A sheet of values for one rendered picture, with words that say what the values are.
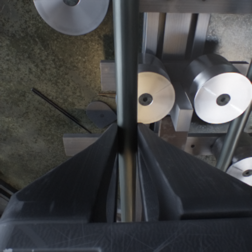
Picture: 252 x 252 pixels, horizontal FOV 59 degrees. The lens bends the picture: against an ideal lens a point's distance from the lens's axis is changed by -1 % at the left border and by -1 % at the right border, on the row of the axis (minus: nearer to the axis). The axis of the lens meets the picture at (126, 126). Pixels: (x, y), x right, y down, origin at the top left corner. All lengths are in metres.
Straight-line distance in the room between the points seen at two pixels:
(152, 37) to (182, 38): 0.03
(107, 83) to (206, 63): 0.10
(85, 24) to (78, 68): 0.12
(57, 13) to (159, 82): 0.09
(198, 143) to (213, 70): 0.11
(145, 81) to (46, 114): 0.17
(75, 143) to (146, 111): 0.12
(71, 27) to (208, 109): 0.13
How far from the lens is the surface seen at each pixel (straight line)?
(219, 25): 0.28
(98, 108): 0.30
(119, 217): 0.42
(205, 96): 0.20
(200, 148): 0.30
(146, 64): 0.20
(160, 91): 0.19
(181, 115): 0.20
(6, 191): 0.44
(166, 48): 0.24
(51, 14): 0.18
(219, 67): 0.21
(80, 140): 0.28
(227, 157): 0.26
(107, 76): 0.23
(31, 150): 0.37
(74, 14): 0.17
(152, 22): 0.23
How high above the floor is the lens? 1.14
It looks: 54 degrees down
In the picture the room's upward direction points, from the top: 178 degrees clockwise
